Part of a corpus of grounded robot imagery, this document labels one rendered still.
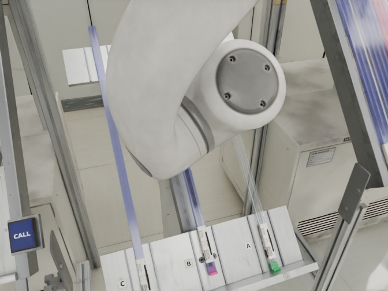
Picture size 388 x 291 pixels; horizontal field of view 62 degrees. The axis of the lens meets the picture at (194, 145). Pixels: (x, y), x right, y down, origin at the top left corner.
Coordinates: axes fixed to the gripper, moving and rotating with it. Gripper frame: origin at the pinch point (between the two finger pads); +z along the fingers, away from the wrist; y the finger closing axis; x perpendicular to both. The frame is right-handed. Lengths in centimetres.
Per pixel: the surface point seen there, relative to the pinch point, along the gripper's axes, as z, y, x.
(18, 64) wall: 178, 57, -81
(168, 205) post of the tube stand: 11.2, 2.5, 14.1
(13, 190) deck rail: 7.1, 29.8, 4.4
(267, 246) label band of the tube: -4.5, -10.5, 23.2
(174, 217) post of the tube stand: 14.0, 1.4, 17.4
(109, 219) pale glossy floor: 111, 17, 26
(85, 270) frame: 52, 26, 33
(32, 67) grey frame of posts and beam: 34, 27, -27
